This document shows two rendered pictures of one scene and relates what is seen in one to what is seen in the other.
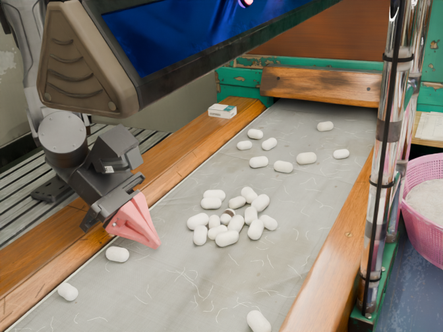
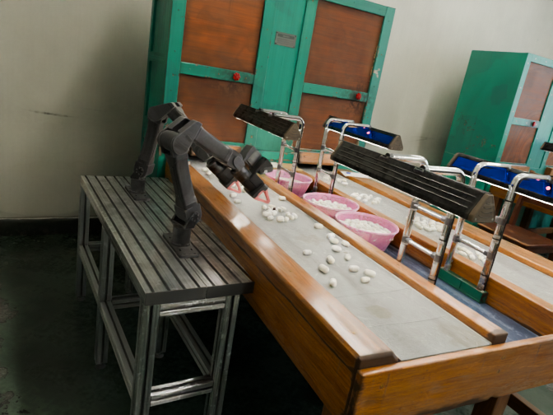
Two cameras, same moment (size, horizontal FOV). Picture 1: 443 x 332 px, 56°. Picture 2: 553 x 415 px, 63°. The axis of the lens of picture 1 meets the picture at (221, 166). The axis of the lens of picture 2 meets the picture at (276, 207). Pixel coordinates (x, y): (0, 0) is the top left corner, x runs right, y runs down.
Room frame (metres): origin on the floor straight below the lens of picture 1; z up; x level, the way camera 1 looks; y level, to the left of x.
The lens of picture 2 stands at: (-0.67, 1.72, 1.29)
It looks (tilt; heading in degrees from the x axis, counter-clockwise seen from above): 16 degrees down; 300
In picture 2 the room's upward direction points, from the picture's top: 10 degrees clockwise
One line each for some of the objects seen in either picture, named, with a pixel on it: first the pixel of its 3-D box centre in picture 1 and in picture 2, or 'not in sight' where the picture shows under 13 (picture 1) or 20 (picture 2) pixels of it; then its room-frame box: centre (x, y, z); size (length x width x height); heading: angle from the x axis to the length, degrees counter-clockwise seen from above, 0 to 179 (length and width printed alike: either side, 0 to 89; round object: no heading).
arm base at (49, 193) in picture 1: (68, 163); (137, 185); (0.86, 0.35, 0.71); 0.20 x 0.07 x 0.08; 153
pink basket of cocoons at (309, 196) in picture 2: not in sight; (329, 210); (0.15, -0.17, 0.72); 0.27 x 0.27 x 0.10
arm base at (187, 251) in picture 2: not in sight; (181, 235); (0.33, 0.62, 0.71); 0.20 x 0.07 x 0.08; 153
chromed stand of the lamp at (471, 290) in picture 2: not in sight; (493, 230); (-0.56, 0.03, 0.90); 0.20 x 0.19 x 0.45; 149
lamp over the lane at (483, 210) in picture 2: not in sight; (399, 173); (-0.30, 0.43, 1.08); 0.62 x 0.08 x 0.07; 149
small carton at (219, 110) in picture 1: (222, 110); not in sight; (0.94, -0.01, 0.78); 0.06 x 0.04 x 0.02; 59
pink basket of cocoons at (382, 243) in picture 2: not in sight; (364, 232); (-0.09, -0.02, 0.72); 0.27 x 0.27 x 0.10
